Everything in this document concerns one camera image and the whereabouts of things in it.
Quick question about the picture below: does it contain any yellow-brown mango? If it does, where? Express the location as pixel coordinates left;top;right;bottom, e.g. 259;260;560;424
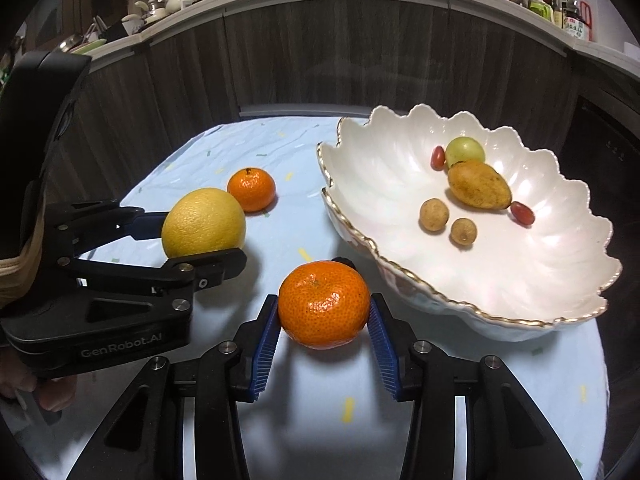
447;160;513;210

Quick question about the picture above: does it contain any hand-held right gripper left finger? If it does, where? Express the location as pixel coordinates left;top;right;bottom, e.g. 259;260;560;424
65;294;282;480

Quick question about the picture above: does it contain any grey drawer handle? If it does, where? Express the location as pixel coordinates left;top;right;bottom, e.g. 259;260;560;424
239;104;377;120

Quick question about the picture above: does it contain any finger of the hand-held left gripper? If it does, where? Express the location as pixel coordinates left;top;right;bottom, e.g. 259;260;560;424
70;246;249;314
47;201;173;257

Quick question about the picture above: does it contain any large orange mandarin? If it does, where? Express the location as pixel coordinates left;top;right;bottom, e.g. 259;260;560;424
277;260;371;351

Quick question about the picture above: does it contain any light blue confetti tablecloth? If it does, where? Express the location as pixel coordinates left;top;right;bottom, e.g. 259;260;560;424
30;117;608;480

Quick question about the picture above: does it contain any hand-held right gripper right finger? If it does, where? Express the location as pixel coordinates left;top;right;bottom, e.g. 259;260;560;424
367;292;583;480

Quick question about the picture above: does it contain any brown longan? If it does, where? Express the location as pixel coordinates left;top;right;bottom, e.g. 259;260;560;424
419;198;448;233
450;217;477;246

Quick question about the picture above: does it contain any dark wood kitchen cabinet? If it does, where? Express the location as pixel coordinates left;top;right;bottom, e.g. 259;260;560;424
45;0;586;211

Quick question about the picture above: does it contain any green grape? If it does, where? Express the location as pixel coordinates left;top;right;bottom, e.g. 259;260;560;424
445;136;486;170

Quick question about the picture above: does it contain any black built-in appliance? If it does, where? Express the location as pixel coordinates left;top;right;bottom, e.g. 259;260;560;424
560;85;640;411

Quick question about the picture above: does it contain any white scalloped gold-rimmed bowl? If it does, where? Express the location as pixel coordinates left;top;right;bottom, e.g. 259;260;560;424
316;103;623;342

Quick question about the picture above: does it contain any person's left hand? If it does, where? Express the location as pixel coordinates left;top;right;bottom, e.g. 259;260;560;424
0;347;79;413

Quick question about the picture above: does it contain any yellow grapefruit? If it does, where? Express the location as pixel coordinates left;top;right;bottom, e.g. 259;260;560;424
161;187;247;259

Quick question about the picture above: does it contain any small orange mandarin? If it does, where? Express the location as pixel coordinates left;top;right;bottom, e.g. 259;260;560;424
227;167;277;213

